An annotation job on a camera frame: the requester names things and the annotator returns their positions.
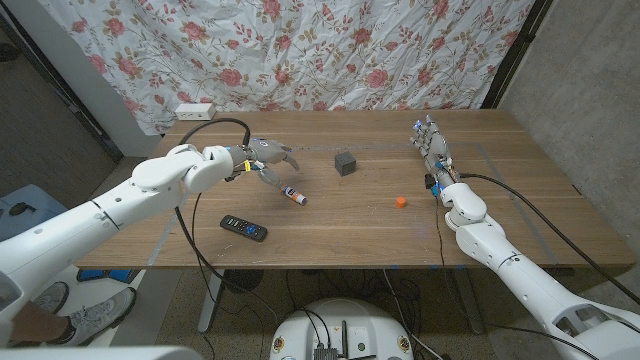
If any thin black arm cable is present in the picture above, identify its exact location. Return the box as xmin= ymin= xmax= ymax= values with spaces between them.
xmin=189 ymin=192 xmax=224 ymax=314
xmin=433 ymin=195 xmax=604 ymax=360

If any person's bare leg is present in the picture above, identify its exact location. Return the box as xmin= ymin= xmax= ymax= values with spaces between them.
xmin=9 ymin=302 xmax=71 ymax=346

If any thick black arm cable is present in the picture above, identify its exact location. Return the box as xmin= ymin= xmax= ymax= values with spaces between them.
xmin=457 ymin=172 xmax=640 ymax=305
xmin=173 ymin=117 xmax=280 ymax=331

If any blue plastic bin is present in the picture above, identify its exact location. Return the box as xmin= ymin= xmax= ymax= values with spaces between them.
xmin=0 ymin=183 xmax=69 ymax=241

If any grey sneaker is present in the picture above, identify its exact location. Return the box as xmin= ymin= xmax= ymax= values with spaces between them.
xmin=49 ymin=287 xmax=137 ymax=346
xmin=32 ymin=281 xmax=71 ymax=314

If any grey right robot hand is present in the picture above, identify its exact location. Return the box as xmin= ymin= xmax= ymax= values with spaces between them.
xmin=409 ymin=114 xmax=460 ymax=188

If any black floor fan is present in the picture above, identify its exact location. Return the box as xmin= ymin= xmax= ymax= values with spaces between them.
xmin=222 ymin=268 xmax=265 ymax=294

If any dark grey block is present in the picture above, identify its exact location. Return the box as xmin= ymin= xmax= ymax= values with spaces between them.
xmin=334 ymin=151 xmax=358 ymax=177

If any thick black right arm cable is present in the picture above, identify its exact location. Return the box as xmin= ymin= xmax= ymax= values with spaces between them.
xmin=457 ymin=172 xmax=640 ymax=305

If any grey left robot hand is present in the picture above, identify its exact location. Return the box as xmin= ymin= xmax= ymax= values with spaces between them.
xmin=243 ymin=137 xmax=301 ymax=189

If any white power strip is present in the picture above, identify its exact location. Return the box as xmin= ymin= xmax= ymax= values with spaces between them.
xmin=174 ymin=102 xmax=217 ymax=122

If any white robot torso base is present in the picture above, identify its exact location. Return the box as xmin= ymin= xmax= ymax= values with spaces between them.
xmin=268 ymin=298 xmax=415 ymax=360

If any black backdrop stand pole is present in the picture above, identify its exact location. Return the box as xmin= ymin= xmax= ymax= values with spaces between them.
xmin=481 ymin=0 xmax=555 ymax=110

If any white table leg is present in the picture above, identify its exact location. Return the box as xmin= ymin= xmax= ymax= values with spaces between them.
xmin=197 ymin=268 xmax=226 ymax=334

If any black TV remote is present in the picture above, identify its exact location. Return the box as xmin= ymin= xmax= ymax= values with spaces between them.
xmin=219 ymin=214 xmax=269 ymax=243

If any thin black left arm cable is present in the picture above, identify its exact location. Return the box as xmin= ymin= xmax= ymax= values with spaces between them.
xmin=189 ymin=192 xmax=224 ymax=314

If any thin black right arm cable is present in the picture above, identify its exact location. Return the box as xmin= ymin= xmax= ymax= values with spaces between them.
xmin=433 ymin=195 xmax=604 ymax=360

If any orange and white glue stick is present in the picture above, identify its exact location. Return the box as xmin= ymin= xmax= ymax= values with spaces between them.
xmin=280 ymin=185 xmax=308 ymax=206

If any grey table leg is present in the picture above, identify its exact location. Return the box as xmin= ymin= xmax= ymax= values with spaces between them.
xmin=452 ymin=267 xmax=486 ymax=335

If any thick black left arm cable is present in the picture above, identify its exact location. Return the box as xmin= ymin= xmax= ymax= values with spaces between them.
xmin=173 ymin=117 xmax=280 ymax=331

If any floral backdrop sheet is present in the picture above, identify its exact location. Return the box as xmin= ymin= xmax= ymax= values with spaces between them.
xmin=37 ymin=0 xmax=536 ymax=136

